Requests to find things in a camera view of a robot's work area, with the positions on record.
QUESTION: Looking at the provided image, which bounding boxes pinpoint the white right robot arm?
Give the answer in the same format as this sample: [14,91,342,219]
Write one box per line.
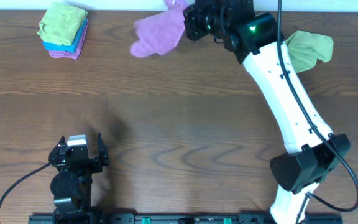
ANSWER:
[183,1,350,223]

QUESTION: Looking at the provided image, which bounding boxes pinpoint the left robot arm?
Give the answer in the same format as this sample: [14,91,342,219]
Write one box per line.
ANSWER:
[48,134,109,224]

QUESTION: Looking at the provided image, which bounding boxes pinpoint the crumpled green cloth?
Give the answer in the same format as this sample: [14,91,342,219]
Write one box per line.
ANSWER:
[285,30,334,73]

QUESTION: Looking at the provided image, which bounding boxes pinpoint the folded green cloth on stack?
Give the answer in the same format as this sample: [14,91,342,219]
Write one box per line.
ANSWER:
[37,2,88,45]

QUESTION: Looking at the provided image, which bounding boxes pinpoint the purple microfiber cloth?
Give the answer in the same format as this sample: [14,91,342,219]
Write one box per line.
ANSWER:
[130,0,189,58]

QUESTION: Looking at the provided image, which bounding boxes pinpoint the folded blue cloth in stack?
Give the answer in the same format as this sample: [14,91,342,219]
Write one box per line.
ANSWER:
[42,17,89,54]

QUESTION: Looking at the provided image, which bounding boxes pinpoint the folded purple cloth under stack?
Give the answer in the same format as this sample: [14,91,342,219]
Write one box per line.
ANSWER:
[48,21,89,60]

